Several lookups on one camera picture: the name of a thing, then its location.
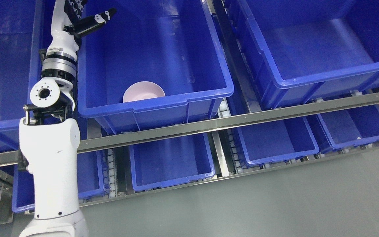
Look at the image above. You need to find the blue bin middle shelf right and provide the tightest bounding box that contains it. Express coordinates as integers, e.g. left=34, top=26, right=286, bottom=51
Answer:
left=223, top=0, right=379, bottom=110

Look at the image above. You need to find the pink bowl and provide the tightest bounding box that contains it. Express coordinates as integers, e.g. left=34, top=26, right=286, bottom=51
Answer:
left=122, top=81, right=165, bottom=103

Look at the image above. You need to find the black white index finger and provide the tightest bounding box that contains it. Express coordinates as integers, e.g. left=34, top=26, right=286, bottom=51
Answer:
left=63, top=0, right=75, bottom=15

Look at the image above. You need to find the black white thumb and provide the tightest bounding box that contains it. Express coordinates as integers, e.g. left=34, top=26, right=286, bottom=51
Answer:
left=64, top=8, right=117, bottom=39

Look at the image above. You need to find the steel shelf rack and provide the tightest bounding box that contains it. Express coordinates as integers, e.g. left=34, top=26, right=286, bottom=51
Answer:
left=0, top=0, right=379, bottom=227

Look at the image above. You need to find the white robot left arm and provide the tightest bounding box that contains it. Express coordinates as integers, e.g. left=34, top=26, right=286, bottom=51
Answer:
left=19, top=0, right=117, bottom=237

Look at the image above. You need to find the blue bin lower far right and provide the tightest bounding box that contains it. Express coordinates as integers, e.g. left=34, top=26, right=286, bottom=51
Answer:
left=306, top=105, right=379, bottom=154

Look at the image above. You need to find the blue bin middle shelf left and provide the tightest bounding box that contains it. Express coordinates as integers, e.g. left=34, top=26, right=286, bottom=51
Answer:
left=0, top=0, right=44, bottom=152

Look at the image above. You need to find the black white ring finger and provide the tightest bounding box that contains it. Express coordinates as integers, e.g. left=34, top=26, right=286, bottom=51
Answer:
left=76, top=0, right=88, bottom=15

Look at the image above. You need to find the blue bin lower centre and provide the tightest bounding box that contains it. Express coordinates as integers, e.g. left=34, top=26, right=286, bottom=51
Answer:
left=129, top=133, right=215, bottom=192

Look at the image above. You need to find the blue bin shelf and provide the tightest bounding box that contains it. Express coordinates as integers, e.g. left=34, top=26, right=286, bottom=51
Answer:
left=0, top=0, right=44, bottom=152
left=223, top=0, right=379, bottom=110
left=77, top=0, right=234, bottom=134

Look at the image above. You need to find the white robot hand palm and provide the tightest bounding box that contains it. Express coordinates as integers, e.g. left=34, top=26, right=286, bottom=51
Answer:
left=46, top=0, right=80, bottom=55

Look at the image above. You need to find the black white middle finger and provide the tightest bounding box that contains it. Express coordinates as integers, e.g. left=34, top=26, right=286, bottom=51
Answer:
left=70, top=0, right=81, bottom=18

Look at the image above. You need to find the blue bin middle shelf centre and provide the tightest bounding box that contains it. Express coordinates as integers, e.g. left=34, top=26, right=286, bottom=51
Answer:
left=77, top=0, right=234, bottom=134

